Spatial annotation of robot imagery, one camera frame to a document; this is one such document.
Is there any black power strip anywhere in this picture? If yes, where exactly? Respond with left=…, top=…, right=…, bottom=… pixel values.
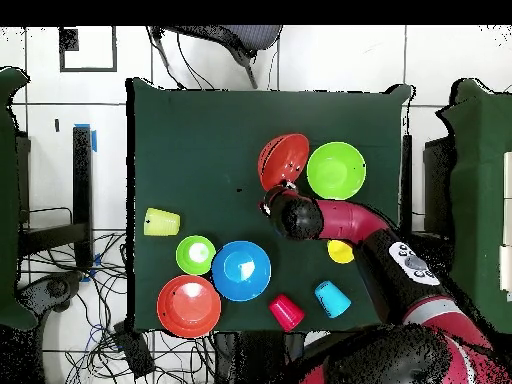
left=112, top=321, right=156, bottom=379

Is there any black square frame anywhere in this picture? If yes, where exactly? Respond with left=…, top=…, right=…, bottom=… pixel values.
left=58, top=25, right=118, bottom=74

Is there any opaque yellow cup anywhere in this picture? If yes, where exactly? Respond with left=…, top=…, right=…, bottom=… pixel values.
left=326, top=238, right=356, bottom=265

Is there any large green bowl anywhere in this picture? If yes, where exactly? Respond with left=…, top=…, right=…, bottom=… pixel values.
left=306, top=141, right=368, bottom=201

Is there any orange bowl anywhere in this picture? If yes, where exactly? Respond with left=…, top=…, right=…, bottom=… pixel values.
left=257, top=132, right=311, bottom=192
left=156, top=274, right=222, bottom=340

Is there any translucent yellow cup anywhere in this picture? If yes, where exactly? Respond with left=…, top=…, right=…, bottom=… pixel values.
left=143, top=207, right=182, bottom=237

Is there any floor cable bundle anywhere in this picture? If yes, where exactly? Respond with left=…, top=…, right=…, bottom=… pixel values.
left=23, top=229, right=217, bottom=384

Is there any blue tape strip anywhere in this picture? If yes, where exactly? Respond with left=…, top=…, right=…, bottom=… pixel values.
left=73, top=122, right=98, bottom=153
left=79, top=252, right=102, bottom=284

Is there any light blue cup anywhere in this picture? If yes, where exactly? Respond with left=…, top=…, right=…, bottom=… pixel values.
left=314, top=279, right=352, bottom=320

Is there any grey office chair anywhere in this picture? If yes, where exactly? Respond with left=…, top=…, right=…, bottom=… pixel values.
left=149, top=25, right=284, bottom=90

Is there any red cup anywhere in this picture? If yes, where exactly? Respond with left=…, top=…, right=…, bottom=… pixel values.
left=268, top=293, right=306, bottom=333

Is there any dark green tablecloth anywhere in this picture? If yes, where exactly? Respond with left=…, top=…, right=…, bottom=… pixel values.
left=126, top=77, right=413, bottom=335

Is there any green table cloth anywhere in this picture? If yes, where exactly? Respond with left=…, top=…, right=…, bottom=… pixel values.
left=0, top=66, right=39, bottom=331
left=435, top=77, right=512, bottom=335

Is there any large light blue bowl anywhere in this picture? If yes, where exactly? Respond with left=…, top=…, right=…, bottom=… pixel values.
left=211, top=240, right=272, bottom=302

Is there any black chair base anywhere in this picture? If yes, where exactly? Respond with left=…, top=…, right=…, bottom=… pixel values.
left=17, top=270, right=86, bottom=325

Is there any small green bowl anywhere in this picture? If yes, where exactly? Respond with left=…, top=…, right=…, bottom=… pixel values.
left=175, top=234, right=217, bottom=276

